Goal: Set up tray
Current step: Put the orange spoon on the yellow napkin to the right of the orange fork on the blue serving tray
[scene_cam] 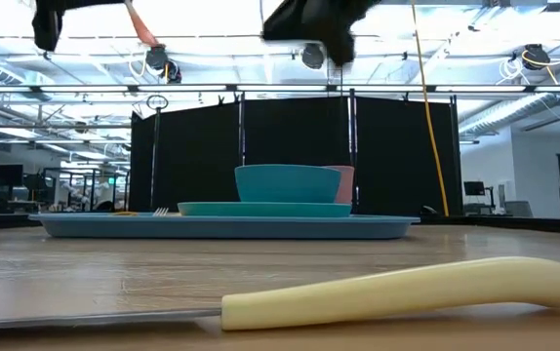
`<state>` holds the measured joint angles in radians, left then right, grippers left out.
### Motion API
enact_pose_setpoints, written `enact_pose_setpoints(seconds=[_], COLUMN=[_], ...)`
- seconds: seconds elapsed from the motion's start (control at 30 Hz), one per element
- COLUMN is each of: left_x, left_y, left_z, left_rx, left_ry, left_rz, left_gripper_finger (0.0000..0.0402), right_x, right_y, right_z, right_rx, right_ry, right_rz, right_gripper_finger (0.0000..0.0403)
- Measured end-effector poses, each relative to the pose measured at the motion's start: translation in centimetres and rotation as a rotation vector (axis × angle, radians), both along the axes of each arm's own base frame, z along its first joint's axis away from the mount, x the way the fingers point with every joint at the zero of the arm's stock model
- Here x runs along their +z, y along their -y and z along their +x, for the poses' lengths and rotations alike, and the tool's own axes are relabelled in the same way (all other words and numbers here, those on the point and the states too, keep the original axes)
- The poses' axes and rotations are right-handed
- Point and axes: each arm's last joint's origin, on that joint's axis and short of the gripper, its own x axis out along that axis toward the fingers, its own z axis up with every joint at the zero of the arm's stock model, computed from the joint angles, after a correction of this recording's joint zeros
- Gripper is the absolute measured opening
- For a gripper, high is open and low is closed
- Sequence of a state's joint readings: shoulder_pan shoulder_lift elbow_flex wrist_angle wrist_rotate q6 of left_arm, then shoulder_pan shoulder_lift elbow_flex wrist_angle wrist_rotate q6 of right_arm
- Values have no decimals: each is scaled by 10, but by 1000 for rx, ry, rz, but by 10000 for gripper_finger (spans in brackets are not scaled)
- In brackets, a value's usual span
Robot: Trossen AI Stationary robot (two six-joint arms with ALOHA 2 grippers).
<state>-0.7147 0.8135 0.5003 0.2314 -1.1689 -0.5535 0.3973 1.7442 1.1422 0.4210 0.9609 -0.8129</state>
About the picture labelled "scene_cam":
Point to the black folding partition screen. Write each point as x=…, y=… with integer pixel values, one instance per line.
x=197, y=161

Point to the black computer monitor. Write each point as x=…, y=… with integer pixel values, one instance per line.
x=474, y=188
x=6, y=175

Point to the small black rounded object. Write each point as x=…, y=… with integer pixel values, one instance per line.
x=428, y=211

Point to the teal plastic bowl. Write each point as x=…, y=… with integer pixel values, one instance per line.
x=287, y=185

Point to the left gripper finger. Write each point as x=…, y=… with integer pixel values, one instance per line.
x=85, y=4

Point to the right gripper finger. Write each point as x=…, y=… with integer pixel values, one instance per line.
x=299, y=22

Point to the pink plastic cup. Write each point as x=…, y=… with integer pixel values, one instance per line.
x=347, y=185

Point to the teal plastic plate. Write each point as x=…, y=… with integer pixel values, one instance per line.
x=260, y=210

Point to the blue plastic serving tray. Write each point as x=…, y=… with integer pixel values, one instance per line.
x=212, y=228

